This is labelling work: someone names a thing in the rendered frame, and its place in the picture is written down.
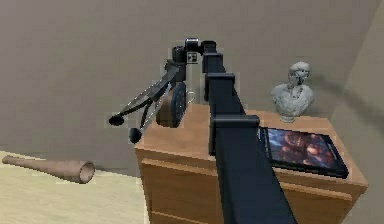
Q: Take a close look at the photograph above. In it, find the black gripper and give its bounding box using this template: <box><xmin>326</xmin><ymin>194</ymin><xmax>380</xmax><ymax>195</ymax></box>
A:
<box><xmin>108</xmin><ymin>45</ymin><xmax>188</xmax><ymax>145</ymax></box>

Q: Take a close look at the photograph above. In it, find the grey bust statue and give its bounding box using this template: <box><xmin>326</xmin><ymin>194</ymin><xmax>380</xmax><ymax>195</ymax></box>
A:
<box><xmin>270</xmin><ymin>61</ymin><xmax>315</xmax><ymax>124</ymax></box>

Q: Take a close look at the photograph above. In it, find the wooden chest of drawers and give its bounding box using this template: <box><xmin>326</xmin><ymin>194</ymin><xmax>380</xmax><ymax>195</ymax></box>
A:
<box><xmin>134</xmin><ymin>102</ymin><xmax>370</xmax><ymax>224</ymax></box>

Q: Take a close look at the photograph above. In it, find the black book with dark cover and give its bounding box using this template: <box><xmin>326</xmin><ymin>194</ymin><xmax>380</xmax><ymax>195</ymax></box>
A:
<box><xmin>258</xmin><ymin>126</ymin><xmax>350</xmax><ymax>180</ymax></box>

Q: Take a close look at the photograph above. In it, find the brown wooden baseball bat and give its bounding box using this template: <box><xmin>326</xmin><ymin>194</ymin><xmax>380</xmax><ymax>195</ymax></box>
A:
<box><xmin>1</xmin><ymin>155</ymin><xmax>96</xmax><ymax>185</ymax></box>

